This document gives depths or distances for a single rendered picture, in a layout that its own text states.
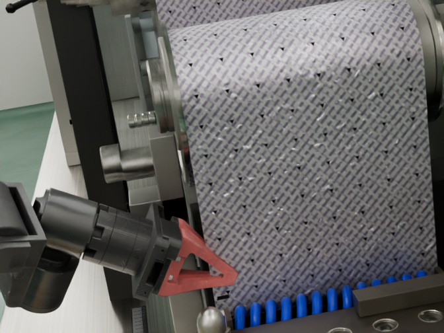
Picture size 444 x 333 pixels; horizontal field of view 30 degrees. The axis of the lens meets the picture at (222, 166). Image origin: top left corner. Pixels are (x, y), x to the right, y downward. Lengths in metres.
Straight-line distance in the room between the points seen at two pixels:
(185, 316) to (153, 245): 0.19
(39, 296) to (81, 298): 0.41
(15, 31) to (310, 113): 5.69
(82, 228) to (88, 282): 0.51
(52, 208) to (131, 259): 0.09
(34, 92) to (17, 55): 0.31
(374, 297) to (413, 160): 0.14
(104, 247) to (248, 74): 0.21
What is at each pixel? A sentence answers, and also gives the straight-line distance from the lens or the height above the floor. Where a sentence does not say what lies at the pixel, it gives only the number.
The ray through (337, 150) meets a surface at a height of 1.18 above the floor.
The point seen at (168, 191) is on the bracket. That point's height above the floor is 1.14.
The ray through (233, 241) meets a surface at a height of 1.11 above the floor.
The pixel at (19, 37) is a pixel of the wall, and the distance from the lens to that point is 6.42.
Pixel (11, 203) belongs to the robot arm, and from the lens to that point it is 0.77.
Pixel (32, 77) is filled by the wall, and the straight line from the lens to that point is 6.47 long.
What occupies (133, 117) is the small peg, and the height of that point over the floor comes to 1.24.
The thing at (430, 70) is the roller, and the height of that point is 1.24.
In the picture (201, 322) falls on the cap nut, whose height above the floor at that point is 1.07.
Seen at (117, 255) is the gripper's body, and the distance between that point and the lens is 0.79.
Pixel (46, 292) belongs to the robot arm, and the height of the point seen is 1.09.
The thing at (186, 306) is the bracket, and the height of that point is 1.00.
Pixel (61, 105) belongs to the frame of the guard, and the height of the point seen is 1.04.
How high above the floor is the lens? 1.44
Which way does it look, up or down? 19 degrees down
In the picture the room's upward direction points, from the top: 9 degrees counter-clockwise
